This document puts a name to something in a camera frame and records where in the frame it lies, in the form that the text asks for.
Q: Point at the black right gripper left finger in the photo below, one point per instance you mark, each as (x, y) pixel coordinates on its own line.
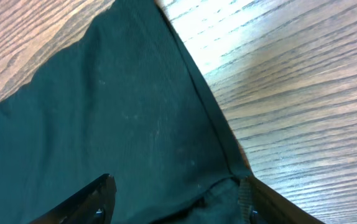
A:
(93, 204)

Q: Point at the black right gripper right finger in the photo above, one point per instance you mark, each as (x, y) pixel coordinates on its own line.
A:
(262, 205)

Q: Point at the black polo shirt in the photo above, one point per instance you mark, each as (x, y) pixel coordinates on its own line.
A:
(129, 101)

